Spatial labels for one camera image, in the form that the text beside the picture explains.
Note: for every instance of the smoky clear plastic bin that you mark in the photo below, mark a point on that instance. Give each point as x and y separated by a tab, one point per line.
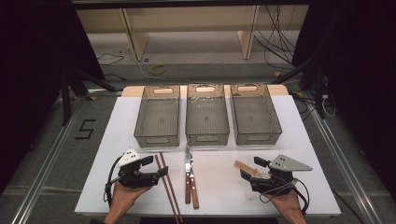
255	118
158	121
207	119

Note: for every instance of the aluminium floor rail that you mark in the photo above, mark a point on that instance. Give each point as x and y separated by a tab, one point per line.
348	174
43	174

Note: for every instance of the black frame bar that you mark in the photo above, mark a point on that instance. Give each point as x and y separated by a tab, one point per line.
186	3

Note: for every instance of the person's right hand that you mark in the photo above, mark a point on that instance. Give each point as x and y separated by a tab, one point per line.
285	202

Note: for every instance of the black curtain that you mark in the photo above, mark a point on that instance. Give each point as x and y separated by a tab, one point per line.
31	77
361	77

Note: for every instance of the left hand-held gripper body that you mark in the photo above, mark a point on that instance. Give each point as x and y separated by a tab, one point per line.
137	179

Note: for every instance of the white table cover sheet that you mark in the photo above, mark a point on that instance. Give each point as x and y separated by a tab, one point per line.
218	186

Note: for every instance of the reddish brown wooden chopstick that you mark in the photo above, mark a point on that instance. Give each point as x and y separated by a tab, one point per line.
169	196
172	189

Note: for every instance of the black metal stand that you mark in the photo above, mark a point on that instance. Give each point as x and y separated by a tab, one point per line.
319	93

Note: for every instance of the beige wooden desk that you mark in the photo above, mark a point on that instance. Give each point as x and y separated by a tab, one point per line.
193	18

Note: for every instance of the black tripod stand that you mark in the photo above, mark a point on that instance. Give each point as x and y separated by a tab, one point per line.
66	99

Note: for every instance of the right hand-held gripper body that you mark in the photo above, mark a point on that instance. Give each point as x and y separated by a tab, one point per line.
277	180

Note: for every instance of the person's left hand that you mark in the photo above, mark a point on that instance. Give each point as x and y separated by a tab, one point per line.
126	196

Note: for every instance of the small light wooden spoon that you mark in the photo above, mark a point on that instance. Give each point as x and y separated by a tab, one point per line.
246	168

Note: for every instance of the yellow tape roll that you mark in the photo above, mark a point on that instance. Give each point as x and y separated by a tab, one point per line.
152	69

